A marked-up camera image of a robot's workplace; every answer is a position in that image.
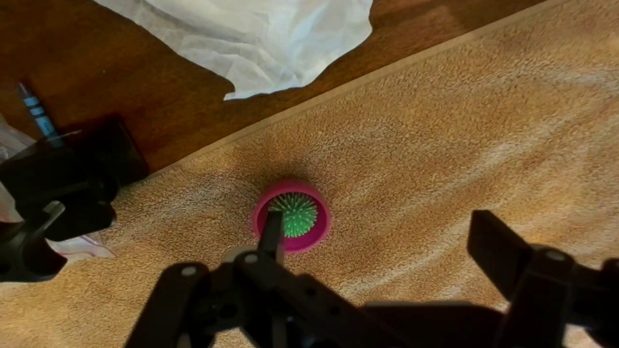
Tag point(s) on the small purple bowl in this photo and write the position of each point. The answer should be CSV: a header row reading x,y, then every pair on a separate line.
x,y
293,243

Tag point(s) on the large tan towel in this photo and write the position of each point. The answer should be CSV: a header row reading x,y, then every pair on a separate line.
x,y
419,181

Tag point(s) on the blue pen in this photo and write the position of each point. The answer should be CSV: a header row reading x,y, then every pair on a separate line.
x,y
38,109

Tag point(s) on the small black clamp stand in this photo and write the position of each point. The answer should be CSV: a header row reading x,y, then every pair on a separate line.
x,y
71,181

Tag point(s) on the green spiky ball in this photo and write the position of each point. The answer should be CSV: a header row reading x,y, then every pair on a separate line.
x,y
299,218

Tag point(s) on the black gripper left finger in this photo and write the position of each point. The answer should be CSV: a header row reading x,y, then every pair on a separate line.
x,y
258,297

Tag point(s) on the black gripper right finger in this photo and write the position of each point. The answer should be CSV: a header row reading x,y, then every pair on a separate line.
x,y
549,283

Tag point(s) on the crumpled white cloth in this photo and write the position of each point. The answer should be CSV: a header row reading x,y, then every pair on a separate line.
x,y
258,40

